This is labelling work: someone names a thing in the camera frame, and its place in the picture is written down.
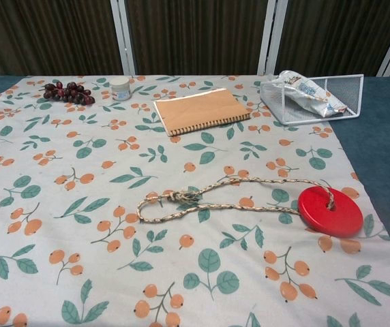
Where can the red wooden disc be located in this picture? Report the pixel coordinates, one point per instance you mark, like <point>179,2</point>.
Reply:
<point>341,218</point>

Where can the brown spiral notebook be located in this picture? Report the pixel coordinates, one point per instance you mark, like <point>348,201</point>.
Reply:
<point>200,109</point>

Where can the small white jar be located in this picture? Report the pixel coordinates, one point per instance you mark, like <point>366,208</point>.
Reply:
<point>120,88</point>

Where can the floral print tablecloth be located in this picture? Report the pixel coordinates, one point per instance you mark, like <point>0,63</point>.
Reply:
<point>113,238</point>

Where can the crumpled white snack bag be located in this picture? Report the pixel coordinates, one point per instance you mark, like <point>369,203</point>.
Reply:
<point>309,92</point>

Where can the dark red grape bunch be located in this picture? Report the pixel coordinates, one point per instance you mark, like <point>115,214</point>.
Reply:
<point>67,92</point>

